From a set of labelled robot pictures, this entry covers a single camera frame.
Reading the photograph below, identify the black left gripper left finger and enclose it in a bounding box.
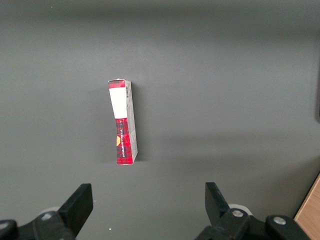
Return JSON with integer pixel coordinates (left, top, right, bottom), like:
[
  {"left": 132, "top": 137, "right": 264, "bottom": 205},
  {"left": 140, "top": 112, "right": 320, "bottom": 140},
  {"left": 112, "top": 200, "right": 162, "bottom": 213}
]
[{"left": 0, "top": 183, "right": 94, "bottom": 240}]

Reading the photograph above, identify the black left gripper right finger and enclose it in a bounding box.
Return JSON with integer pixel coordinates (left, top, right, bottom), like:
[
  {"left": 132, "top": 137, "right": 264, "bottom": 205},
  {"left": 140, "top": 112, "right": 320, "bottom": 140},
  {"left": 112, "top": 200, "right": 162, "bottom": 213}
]
[{"left": 194, "top": 181, "right": 309, "bottom": 240}]

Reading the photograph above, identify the wooden two-drawer cabinet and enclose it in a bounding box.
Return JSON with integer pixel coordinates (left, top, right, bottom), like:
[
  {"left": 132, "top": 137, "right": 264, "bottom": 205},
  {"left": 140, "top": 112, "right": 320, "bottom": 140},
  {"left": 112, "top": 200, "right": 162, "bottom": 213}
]
[{"left": 293, "top": 172, "right": 320, "bottom": 240}]

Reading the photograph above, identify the red and grey carton box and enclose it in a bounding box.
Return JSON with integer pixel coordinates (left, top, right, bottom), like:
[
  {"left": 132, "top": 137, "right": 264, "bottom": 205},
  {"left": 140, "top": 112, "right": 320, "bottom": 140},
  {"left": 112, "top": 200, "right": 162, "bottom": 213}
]
[{"left": 107, "top": 78, "right": 139, "bottom": 166}]

